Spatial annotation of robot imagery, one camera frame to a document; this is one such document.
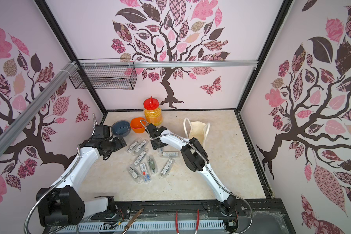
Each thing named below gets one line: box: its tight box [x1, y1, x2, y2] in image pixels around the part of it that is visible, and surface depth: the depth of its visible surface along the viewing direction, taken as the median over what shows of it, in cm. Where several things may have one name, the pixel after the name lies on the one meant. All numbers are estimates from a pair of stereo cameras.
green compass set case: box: [146, 154, 159, 176], surface depth 91 cm
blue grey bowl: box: [111, 120, 132, 137], surface depth 106 cm
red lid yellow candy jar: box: [143, 95, 163, 127], surface depth 105 cm
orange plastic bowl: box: [130, 117, 146, 134], surface depth 108 cm
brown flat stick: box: [121, 207, 145, 234], surface depth 71 cm
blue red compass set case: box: [139, 162, 152, 184], surface depth 87 cm
